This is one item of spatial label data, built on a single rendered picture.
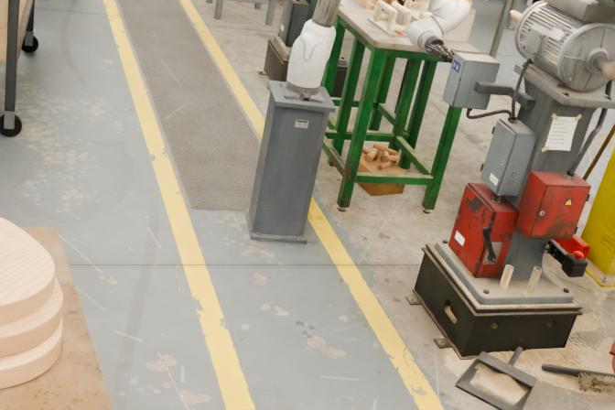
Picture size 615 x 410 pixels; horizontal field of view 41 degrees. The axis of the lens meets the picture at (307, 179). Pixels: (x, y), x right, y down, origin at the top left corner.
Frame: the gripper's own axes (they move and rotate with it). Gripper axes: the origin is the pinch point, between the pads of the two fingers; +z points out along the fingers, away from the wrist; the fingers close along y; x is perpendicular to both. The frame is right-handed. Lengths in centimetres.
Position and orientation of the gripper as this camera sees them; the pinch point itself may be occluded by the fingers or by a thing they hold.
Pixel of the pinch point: (454, 60)
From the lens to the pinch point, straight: 343.7
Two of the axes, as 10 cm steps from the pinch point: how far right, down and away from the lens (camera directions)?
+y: -9.4, -0.4, -3.4
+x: 1.9, -8.9, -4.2
